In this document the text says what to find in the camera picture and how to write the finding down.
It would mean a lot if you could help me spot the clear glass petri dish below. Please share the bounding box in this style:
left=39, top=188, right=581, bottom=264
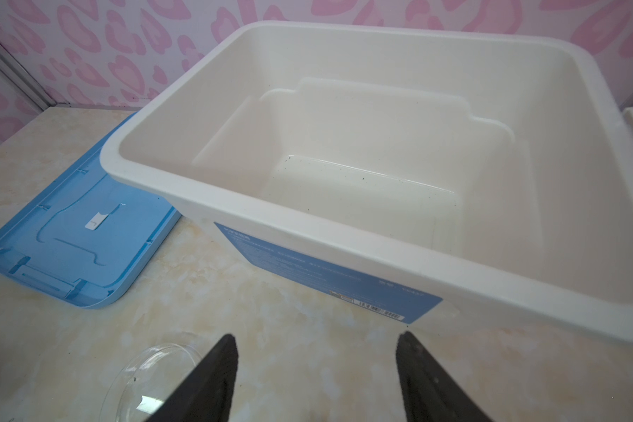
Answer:
left=98, top=332, right=212, bottom=421

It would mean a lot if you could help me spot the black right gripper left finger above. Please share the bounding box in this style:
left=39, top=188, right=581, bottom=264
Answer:
left=147, top=333, right=238, bottom=422

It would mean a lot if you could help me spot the blue bin lid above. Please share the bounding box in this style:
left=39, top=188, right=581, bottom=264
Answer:
left=0, top=139, right=181, bottom=309

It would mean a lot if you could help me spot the white plastic storage bin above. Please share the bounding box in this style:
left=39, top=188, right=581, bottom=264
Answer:
left=101, top=21, right=633, bottom=344

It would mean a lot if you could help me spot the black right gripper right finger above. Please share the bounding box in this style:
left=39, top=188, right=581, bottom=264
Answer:
left=396, top=332, right=491, bottom=422

